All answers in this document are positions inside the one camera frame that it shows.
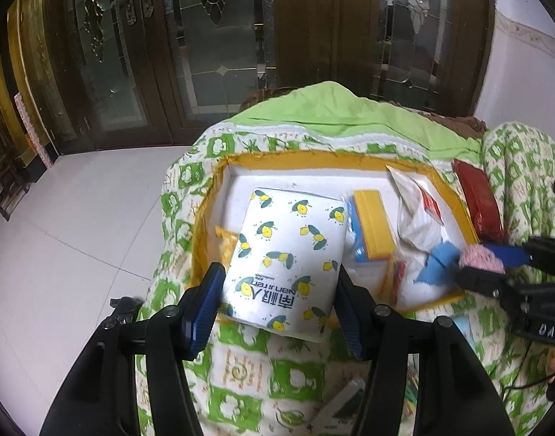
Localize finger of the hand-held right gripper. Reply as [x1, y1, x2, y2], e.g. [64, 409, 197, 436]
[457, 266, 532, 310]
[484, 236, 555, 278]

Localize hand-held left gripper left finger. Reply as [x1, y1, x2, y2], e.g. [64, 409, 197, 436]
[39, 262, 227, 436]

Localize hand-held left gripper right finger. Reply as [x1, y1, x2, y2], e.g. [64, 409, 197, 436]
[336, 266, 516, 436]

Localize pink knitted item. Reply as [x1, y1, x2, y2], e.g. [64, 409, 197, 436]
[457, 244, 507, 278]

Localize blue knitted gloves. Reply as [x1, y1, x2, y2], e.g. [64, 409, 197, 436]
[416, 242, 464, 287]

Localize lemon print tissue pack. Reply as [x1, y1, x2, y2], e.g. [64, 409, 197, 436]
[218, 187, 348, 343]

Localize bag of yellow blue sponges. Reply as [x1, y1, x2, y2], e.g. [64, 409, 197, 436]
[345, 189, 398, 264]

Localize shallow box with yellow tape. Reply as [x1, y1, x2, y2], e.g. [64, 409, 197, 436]
[189, 152, 482, 323]

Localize light blue packet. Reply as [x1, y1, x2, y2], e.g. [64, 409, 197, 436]
[452, 313, 478, 364]

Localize dark red foil packet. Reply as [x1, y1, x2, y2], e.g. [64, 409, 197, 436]
[452, 160, 505, 243]

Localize green printed blanket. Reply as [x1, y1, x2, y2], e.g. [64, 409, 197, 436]
[134, 81, 555, 436]

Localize yellow snack packet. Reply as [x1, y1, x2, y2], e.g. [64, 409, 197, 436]
[214, 226, 239, 259]

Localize white bag with red label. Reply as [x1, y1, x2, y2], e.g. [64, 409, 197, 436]
[386, 166, 446, 282]

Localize bag of green sticks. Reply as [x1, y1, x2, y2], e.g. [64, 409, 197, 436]
[402, 363, 424, 419]

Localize dark wooden furniture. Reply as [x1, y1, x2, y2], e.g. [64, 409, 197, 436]
[0, 145, 28, 223]

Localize wooden glass door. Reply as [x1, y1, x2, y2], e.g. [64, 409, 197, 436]
[62, 0, 174, 146]
[336, 0, 494, 116]
[169, 0, 283, 130]

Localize patterned flat box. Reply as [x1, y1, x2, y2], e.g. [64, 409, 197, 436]
[13, 92, 51, 166]

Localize black cable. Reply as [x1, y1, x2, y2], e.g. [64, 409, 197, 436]
[502, 340, 555, 400]

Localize gold door frame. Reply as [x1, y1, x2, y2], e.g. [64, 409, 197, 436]
[0, 0, 74, 169]

